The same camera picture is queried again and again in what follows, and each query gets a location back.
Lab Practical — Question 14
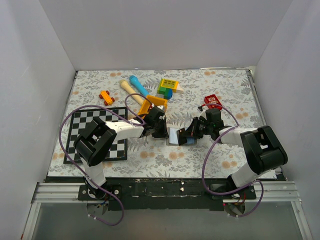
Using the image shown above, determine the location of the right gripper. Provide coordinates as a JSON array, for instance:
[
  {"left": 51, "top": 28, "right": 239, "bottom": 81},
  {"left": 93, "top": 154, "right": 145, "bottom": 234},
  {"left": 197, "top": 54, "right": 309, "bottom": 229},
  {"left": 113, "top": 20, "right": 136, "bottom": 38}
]
[{"left": 181, "top": 117, "right": 213, "bottom": 139}]

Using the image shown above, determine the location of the grey card holder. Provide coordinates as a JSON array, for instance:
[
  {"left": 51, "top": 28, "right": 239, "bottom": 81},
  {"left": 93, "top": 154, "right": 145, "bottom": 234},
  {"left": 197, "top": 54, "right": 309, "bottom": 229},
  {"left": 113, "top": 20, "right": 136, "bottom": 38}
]
[{"left": 166, "top": 127, "right": 197, "bottom": 146}]

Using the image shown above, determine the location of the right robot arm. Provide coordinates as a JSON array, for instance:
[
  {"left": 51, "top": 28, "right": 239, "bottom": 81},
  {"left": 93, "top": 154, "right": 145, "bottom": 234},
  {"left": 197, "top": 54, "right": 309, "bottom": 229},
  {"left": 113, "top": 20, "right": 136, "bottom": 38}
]
[{"left": 177, "top": 108, "right": 288, "bottom": 199}]

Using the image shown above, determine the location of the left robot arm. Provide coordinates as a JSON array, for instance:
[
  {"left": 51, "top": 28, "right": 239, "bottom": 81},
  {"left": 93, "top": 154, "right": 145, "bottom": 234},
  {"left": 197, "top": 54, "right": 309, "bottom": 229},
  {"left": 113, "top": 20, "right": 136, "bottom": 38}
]
[{"left": 74, "top": 105, "right": 169, "bottom": 200}]

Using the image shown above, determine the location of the yellow toy bin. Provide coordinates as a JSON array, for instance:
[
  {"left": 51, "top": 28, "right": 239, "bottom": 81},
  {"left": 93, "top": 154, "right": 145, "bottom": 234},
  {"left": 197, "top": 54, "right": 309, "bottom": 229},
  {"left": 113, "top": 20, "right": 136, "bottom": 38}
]
[{"left": 138, "top": 95, "right": 168, "bottom": 115}]

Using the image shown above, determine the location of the colourful block house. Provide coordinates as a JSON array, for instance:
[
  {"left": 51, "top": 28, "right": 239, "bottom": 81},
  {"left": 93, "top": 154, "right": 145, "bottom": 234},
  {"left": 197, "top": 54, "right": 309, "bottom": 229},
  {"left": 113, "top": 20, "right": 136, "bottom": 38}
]
[{"left": 157, "top": 78, "right": 184, "bottom": 100}]

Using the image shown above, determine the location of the red owl block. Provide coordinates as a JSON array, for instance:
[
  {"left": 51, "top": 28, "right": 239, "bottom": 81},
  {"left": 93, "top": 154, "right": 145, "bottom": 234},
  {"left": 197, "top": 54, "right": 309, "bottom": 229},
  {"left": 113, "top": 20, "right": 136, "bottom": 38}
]
[{"left": 204, "top": 94, "right": 222, "bottom": 110}]

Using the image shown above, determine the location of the black white chessboard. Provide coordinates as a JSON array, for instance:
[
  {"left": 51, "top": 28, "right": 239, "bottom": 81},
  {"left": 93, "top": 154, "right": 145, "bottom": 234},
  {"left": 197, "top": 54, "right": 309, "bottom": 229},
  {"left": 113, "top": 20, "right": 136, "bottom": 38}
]
[{"left": 62, "top": 106, "right": 129, "bottom": 165}]

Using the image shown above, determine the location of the cream wooden pin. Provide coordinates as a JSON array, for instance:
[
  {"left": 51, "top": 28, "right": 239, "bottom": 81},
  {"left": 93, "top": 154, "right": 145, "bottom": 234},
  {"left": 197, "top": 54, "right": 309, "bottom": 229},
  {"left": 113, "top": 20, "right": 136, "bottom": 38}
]
[{"left": 119, "top": 79, "right": 144, "bottom": 106}]

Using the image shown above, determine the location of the orange toy car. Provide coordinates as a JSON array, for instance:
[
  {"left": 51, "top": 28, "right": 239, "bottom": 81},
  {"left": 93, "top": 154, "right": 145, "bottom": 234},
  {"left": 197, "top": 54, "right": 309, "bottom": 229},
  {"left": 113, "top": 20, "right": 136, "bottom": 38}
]
[{"left": 98, "top": 90, "right": 115, "bottom": 106}]

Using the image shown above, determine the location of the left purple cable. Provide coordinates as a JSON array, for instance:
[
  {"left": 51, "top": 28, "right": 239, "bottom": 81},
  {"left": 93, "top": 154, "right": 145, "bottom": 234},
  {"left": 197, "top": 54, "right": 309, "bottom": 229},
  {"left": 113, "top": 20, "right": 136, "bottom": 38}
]
[{"left": 58, "top": 93, "right": 155, "bottom": 227}]

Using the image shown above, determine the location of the purple cable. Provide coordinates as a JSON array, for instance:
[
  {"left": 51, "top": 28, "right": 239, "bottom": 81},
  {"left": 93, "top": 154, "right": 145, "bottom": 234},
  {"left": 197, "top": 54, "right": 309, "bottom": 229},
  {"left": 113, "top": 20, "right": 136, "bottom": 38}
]
[
  {"left": 58, "top": 93, "right": 155, "bottom": 227},
  {"left": 197, "top": 103, "right": 265, "bottom": 218}
]

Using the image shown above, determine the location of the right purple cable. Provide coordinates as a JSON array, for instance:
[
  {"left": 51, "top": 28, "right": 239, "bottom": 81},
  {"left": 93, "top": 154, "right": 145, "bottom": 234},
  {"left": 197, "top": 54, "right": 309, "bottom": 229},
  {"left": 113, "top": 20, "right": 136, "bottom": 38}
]
[{"left": 197, "top": 103, "right": 265, "bottom": 218}]

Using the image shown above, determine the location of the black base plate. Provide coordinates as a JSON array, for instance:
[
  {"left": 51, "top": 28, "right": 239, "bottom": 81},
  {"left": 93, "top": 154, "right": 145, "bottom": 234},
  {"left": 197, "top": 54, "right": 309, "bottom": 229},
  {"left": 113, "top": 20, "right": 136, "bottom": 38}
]
[{"left": 45, "top": 178, "right": 257, "bottom": 211}]

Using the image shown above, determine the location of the aluminium frame rail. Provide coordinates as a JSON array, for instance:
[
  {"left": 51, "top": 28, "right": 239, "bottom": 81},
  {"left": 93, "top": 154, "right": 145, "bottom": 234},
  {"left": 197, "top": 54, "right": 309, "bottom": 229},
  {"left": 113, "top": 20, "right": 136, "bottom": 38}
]
[{"left": 22, "top": 181, "right": 313, "bottom": 240}]

